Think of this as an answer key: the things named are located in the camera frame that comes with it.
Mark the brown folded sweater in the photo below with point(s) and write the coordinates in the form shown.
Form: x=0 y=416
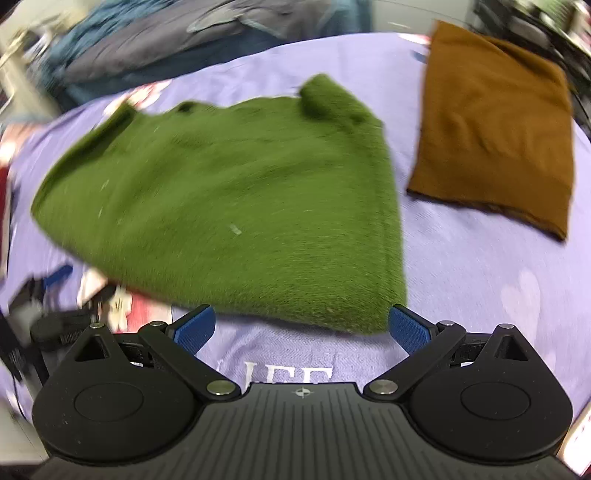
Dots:
x=498 y=129

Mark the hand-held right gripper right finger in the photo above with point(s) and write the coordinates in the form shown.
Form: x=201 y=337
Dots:
x=407 y=330

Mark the purple floral bedsheet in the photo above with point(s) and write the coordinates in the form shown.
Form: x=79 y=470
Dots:
x=461 y=277

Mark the black metal shelf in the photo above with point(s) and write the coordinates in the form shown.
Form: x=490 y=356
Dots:
x=512 y=16

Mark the red object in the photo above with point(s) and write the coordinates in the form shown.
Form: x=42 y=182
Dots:
x=4 y=217

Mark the blue padded jacket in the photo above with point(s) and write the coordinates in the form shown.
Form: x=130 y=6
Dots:
x=87 y=32

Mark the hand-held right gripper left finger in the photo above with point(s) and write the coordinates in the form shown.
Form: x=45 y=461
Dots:
x=197 y=328

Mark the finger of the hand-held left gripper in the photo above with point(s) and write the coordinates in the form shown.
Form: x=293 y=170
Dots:
x=57 y=276

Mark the grey jacket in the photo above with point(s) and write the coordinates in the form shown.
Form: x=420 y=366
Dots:
x=194 y=41

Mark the green knit cardigan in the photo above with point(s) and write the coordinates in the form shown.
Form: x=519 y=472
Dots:
x=231 y=207

